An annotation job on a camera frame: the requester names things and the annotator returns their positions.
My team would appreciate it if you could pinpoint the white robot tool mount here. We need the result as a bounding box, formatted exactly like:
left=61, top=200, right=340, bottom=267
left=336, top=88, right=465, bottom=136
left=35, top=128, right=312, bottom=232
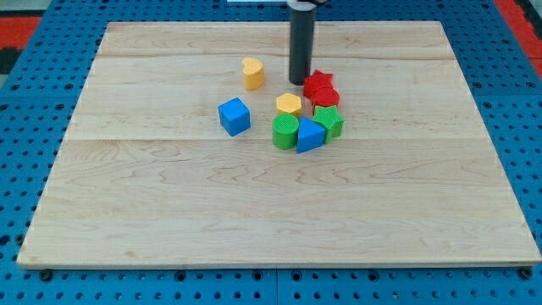
left=286, top=0, right=328, bottom=10

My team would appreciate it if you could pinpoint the red cylinder block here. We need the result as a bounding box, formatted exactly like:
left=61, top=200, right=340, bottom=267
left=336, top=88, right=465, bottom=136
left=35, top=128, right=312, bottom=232
left=311, top=87, right=340, bottom=111

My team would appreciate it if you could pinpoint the yellow hexagon block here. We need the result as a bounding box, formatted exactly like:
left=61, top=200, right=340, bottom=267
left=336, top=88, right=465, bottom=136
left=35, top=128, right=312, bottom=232
left=276, top=93, right=302, bottom=119

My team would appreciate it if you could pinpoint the blue cube block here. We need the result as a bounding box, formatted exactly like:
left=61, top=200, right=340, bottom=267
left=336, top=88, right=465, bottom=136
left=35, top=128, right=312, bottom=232
left=218, top=97, right=251, bottom=136

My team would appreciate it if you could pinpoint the yellow heart block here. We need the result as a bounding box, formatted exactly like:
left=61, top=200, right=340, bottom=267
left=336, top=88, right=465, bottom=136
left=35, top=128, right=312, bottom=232
left=241, top=58, right=265, bottom=91

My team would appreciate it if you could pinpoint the red star block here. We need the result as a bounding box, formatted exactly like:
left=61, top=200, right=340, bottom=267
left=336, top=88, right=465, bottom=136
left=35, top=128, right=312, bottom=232
left=303, top=69, right=334, bottom=99

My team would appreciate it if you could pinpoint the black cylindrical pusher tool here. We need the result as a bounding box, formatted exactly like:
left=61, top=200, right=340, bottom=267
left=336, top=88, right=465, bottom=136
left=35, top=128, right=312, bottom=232
left=289, top=8, right=316, bottom=86

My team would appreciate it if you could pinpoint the green cylinder block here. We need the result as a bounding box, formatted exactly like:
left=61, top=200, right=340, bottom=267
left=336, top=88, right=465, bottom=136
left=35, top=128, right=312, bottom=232
left=272, top=114, right=300, bottom=150

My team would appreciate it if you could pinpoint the light wooden board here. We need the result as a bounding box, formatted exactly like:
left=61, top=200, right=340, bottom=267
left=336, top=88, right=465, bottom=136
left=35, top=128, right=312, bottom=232
left=18, top=21, right=541, bottom=269

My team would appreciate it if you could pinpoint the green star block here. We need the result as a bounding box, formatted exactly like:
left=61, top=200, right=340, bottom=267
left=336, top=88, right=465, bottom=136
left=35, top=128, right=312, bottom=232
left=312, top=105, right=345, bottom=144

